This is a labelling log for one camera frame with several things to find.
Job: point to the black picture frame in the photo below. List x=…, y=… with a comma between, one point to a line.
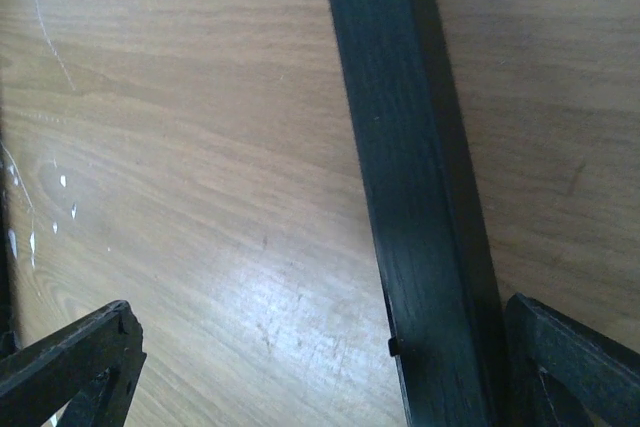
x=432, y=250

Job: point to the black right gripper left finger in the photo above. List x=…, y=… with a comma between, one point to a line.
x=87, y=372

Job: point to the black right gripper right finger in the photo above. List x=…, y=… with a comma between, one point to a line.
x=563, y=370

